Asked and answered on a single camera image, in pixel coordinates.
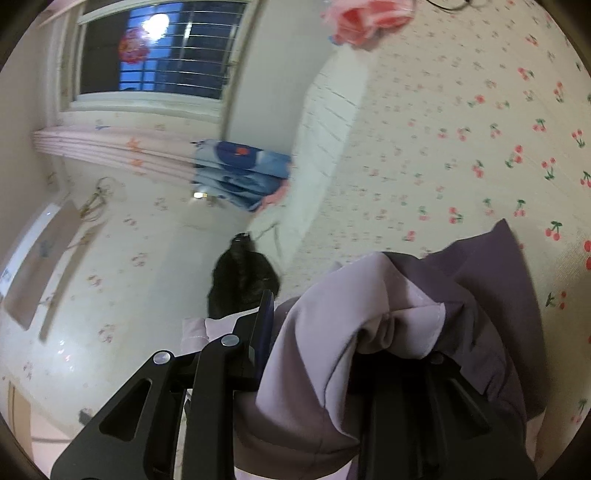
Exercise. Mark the barred window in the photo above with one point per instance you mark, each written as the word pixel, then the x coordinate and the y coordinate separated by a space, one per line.
pixel 194 46

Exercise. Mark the blue cartoon curtain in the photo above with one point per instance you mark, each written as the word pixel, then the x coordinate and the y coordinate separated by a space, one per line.
pixel 240 170

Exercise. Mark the white striped quilt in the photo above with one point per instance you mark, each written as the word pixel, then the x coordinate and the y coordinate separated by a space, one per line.
pixel 323 129

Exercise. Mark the pink cloth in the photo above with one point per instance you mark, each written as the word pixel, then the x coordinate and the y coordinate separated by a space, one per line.
pixel 274 197

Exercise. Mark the red window decoration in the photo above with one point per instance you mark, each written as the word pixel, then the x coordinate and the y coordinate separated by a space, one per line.
pixel 134 46

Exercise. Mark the lavender and purple jacket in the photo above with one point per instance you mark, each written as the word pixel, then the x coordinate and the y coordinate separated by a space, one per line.
pixel 323 346

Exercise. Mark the cherry-print bed sheet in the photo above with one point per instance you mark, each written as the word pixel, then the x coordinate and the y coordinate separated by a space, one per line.
pixel 461 138

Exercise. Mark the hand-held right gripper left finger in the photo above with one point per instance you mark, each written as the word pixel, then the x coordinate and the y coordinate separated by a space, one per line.
pixel 265 323

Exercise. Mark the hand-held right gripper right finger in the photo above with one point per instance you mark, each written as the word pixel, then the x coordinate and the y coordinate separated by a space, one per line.
pixel 406 415

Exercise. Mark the pink plastic bag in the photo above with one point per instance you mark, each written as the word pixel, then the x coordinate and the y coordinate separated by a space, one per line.
pixel 364 18

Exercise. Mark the black jacket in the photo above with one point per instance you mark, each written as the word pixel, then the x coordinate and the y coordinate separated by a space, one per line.
pixel 240 281

